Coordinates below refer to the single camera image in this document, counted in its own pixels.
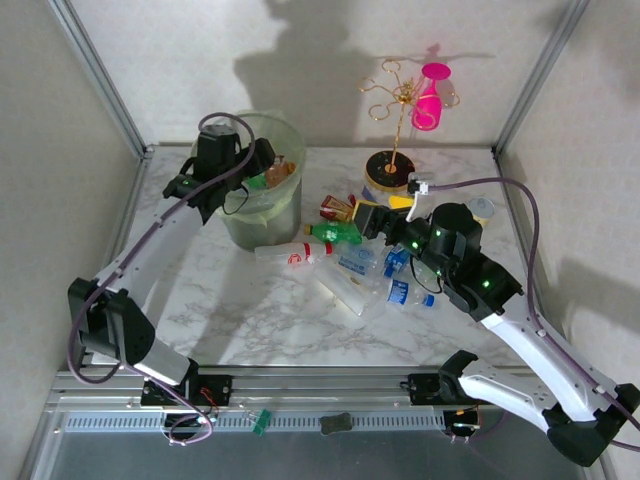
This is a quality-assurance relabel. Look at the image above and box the clear bottle cream label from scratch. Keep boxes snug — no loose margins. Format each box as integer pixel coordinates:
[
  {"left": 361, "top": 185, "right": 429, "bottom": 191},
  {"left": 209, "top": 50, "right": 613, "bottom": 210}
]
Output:
[{"left": 313, "top": 262, "right": 386, "bottom": 317}]

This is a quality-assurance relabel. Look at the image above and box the green bottle yellow cap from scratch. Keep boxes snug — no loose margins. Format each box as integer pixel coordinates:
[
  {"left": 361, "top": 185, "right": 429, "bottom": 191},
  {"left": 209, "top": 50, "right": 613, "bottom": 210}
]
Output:
[{"left": 303, "top": 222, "right": 364, "bottom": 246}]

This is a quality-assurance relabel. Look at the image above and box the small dark bone-shaped object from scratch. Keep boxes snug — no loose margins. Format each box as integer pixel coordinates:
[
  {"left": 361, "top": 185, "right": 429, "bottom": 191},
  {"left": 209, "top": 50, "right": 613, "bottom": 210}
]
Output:
[{"left": 319, "top": 413, "right": 354, "bottom": 436}]

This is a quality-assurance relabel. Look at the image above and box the brown plastic bottle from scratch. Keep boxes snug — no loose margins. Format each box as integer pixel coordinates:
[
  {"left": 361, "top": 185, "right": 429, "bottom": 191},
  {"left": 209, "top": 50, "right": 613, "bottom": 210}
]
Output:
[{"left": 263, "top": 158, "right": 297, "bottom": 190}]

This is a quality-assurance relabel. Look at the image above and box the grey slotted cable duct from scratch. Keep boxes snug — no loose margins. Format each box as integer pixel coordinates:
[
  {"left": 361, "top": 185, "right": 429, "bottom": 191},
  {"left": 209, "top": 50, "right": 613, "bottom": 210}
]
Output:
[{"left": 62, "top": 410, "right": 446, "bottom": 434}]

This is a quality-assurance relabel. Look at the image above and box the translucent green plastic bin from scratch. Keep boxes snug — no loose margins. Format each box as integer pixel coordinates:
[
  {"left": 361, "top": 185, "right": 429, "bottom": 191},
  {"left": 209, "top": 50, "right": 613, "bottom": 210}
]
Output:
[{"left": 192, "top": 110, "right": 307, "bottom": 251}]

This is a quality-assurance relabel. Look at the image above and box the clear bottle red label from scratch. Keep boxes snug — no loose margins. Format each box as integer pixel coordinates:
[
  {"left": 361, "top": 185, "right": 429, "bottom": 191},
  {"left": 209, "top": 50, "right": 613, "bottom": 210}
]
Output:
[{"left": 254, "top": 241, "right": 335, "bottom": 269}]

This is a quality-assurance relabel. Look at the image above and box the clear bottle blue label white cap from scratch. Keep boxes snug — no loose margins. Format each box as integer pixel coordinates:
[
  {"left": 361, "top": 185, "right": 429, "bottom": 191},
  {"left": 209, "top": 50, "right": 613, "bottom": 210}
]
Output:
[{"left": 383, "top": 243, "right": 412, "bottom": 277}]

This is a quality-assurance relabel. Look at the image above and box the red and gold snack packet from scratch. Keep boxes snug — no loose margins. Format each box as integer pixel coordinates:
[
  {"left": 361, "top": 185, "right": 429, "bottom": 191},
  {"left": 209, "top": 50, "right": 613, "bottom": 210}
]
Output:
[{"left": 318, "top": 193, "right": 357, "bottom": 222}]

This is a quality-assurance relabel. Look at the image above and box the pink wine glass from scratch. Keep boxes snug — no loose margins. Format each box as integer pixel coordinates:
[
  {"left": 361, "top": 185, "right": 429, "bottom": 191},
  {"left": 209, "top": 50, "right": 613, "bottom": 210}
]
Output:
[{"left": 410, "top": 62, "right": 451, "bottom": 132}]

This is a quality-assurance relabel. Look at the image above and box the aluminium frame post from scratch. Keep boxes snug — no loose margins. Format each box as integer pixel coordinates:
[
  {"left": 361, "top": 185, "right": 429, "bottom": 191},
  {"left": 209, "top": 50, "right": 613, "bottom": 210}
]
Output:
[
  {"left": 491, "top": 0, "right": 595, "bottom": 157},
  {"left": 45, "top": 0, "right": 154, "bottom": 159}
]

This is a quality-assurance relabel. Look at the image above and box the aluminium front mounting rail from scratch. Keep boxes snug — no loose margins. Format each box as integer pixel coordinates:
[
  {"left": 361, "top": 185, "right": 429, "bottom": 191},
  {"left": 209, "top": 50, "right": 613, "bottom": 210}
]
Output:
[{"left": 49, "top": 367, "right": 589, "bottom": 409}]

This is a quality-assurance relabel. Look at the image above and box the pale green plastic bin liner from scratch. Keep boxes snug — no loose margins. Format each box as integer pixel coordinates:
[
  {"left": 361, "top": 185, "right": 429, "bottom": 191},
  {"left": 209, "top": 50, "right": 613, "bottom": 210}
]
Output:
[{"left": 192, "top": 109, "right": 307, "bottom": 224}]

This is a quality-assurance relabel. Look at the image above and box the gold glass rack black base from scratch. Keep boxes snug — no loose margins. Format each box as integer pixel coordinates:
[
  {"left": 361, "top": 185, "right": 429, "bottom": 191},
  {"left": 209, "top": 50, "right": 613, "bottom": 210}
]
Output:
[{"left": 357, "top": 57, "right": 461, "bottom": 194}]

